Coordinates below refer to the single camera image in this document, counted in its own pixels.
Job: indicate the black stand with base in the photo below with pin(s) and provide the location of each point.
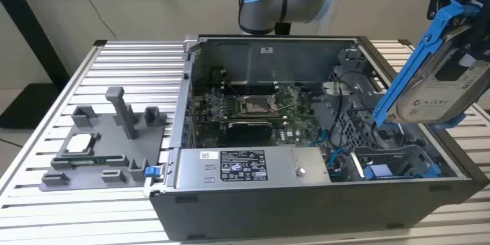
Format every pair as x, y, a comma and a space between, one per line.
31, 107

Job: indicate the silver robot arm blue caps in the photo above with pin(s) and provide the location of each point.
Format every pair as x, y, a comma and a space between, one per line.
267, 12

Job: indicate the CPU socket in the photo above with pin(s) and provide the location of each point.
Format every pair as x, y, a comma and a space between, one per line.
257, 107

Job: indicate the grey drive cage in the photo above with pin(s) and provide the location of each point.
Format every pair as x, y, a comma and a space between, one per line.
325, 113

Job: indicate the green RAM stick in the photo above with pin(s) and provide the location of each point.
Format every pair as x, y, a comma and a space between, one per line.
103, 160

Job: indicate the blue case latch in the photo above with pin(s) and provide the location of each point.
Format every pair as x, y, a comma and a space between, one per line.
152, 171

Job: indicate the silver power supply box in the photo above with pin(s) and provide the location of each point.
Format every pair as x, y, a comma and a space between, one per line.
191, 170

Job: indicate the green motherboard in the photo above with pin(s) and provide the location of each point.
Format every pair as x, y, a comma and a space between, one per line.
297, 107

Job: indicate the grey parts rack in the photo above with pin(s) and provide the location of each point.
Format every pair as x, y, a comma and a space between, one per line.
111, 130

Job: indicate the hard disk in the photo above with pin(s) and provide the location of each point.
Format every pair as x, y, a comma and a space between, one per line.
421, 98

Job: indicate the silver CPU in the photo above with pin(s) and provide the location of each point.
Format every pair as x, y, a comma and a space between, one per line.
78, 143

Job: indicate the open black PC case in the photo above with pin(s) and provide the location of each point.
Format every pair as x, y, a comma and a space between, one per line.
267, 213

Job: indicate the thin metal locking lever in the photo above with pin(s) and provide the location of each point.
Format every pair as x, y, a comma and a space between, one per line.
232, 88

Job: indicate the metal disk bay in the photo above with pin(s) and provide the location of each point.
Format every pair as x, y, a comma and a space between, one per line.
382, 153

